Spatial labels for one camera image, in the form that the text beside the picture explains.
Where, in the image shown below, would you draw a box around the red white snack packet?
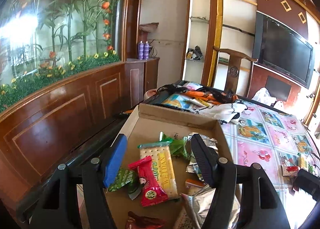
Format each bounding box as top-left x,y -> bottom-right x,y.
281,165 -> 300,178

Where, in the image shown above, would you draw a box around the silver foil snack packet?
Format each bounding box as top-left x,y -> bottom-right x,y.
181,186 -> 240,228

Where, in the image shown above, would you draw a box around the dark red snack packet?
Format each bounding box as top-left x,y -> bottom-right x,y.
125,211 -> 165,229

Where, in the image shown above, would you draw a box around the red long snack packet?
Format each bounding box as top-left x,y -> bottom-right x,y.
128,156 -> 169,207

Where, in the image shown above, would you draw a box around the yellow cracker packet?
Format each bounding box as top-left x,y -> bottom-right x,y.
138,142 -> 179,200

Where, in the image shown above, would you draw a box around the green white cracker packet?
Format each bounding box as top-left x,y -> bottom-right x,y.
298,154 -> 309,171

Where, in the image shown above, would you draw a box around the purple rimmed eyeglasses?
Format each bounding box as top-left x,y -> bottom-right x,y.
308,150 -> 320,161

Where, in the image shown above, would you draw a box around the colourful patterned tablecloth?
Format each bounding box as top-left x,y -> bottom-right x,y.
175,81 -> 319,206

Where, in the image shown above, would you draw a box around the orange snack packet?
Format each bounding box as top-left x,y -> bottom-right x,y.
185,179 -> 206,189

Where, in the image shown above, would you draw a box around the small green snack packet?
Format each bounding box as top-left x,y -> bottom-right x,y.
108,168 -> 142,200

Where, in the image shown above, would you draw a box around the wooden cabinet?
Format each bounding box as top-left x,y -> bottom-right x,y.
1,58 -> 159,217

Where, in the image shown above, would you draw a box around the white plastic bag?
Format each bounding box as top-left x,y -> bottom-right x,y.
252,87 -> 285,111

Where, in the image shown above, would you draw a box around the cardboard box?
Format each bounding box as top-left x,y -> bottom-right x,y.
106,104 -> 233,228

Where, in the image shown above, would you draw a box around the black white cloth bag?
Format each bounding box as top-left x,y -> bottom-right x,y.
145,84 -> 248,125

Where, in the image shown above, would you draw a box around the wooden chair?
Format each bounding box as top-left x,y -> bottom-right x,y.
213,46 -> 258,97

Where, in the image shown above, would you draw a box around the black flat television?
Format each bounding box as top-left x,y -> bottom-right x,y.
252,11 -> 315,89

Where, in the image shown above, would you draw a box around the left purple bottle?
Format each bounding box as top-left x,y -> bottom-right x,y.
137,41 -> 144,60

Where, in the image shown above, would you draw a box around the purple bottle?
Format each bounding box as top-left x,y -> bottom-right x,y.
137,41 -> 144,60
143,41 -> 150,60

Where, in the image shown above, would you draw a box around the right purple bottle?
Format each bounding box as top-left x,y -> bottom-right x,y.
143,41 -> 150,60

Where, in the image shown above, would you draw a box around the flower mural panel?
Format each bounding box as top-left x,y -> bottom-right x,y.
1,0 -> 120,111

